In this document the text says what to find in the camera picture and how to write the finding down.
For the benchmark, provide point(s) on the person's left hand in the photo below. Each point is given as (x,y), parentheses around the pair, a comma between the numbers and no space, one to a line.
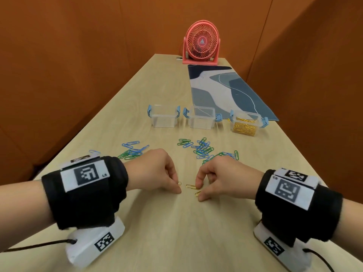
(153,172)

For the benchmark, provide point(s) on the black left wristband with tags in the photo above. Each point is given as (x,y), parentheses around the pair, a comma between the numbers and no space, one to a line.
(90,206)

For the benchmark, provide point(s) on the black right wristband with tags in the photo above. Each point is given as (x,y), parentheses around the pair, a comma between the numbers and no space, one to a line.
(320,223)

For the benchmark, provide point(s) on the blue patterned desk mat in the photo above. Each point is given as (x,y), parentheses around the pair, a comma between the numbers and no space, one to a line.
(246,96)

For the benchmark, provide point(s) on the black wristband with tags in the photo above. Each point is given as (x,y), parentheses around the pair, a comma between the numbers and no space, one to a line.
(320,223)
(90,206)

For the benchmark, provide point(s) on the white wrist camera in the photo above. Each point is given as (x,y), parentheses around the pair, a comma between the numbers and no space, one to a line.
(295,260)
(82,252)

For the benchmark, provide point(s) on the clear box with blue latches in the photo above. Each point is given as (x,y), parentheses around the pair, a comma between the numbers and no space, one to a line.
(201,123)
(163,120)
(246,116)

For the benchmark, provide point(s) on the person's right hand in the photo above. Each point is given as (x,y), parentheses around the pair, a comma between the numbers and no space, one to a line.
(235,181)

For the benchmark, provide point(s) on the heap of gold paper clips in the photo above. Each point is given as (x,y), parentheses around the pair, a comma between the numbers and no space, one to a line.
(244,128)

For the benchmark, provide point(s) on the pink desk fan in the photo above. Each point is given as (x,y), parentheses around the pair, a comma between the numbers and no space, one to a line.
(202,42)

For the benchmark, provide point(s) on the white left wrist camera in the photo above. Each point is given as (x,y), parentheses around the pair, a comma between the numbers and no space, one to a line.
(82,252)

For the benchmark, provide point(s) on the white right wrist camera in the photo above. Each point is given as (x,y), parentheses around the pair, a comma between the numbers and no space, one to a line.
(295,260)

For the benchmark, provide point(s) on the pile of mixed paper clips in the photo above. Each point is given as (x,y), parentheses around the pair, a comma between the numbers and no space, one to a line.
(202,150)

